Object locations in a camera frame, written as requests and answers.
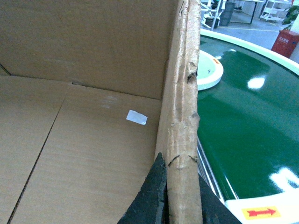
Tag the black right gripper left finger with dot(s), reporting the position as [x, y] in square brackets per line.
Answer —
[148, 207]

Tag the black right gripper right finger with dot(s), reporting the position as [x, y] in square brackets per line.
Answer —
[213, 210]

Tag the large cardboard box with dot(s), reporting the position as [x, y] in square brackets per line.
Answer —
[70, 71]

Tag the green round conveyor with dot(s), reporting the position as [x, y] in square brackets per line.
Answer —
[248, 135]

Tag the white sticker label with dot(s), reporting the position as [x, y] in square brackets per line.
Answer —
[137, 117]

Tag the red cabinet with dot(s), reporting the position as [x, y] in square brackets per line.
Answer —
[285, 43]

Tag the green potted plant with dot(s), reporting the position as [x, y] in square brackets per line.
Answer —
[290, 17]

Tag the white wire cart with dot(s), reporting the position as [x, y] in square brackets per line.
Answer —
[275, 10]

